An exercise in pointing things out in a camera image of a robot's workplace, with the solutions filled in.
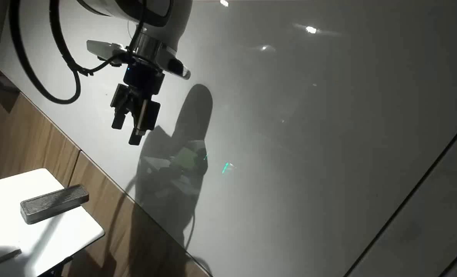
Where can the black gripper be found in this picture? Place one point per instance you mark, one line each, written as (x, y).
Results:
(143, 82)

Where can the black whiteboard eraser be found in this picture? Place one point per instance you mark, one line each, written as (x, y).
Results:
(53, 203)

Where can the large white whiteboard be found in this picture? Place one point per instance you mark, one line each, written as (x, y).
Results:
(290, 128)

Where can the small white table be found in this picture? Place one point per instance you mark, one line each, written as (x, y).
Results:
(37, 240)

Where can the grey board panel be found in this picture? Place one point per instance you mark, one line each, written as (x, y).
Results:
(433, 220)

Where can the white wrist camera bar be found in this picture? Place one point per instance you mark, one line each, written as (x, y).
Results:
(105, 48)

